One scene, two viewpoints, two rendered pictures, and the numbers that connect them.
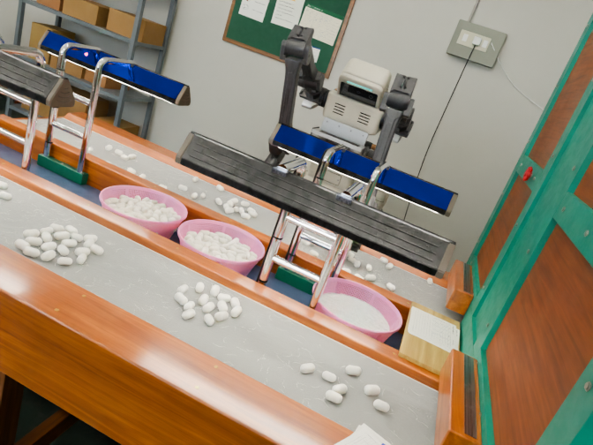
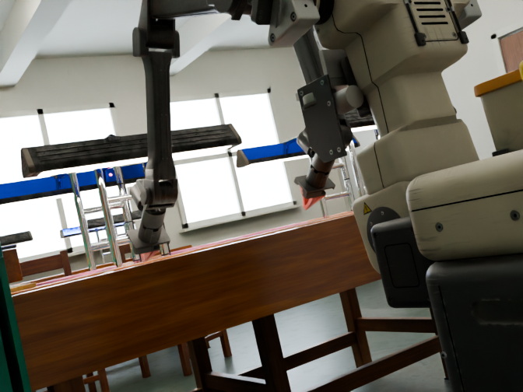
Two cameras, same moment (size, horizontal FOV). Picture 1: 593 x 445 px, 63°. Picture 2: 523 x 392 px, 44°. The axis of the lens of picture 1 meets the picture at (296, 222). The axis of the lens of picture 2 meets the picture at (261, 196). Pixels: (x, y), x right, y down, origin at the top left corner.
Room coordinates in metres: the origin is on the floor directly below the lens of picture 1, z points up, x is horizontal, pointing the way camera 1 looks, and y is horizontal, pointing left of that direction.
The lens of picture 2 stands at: (2.98, -1.19, 0.79)
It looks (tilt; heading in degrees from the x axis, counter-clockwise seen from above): 3 degrees up; 134
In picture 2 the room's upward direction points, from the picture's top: 13 degrees counter-clockwise
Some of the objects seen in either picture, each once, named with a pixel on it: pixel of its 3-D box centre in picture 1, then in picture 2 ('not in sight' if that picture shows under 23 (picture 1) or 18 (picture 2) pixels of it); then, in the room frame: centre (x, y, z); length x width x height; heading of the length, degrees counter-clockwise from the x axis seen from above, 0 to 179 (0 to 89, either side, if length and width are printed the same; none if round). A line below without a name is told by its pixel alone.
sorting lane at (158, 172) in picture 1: (222, 207); not in sight; (1.69, 0.28, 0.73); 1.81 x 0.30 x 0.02; 77
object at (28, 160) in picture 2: (361, 166); (138, 147); (1.54, -0.13, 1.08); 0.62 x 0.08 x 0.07; 77
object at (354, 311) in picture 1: (350, 320); not in sight; (1.23, -0.24, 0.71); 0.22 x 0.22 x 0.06
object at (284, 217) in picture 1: (293, 258); (99, 229); (1.07, -0.02, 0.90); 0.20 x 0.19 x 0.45; 77
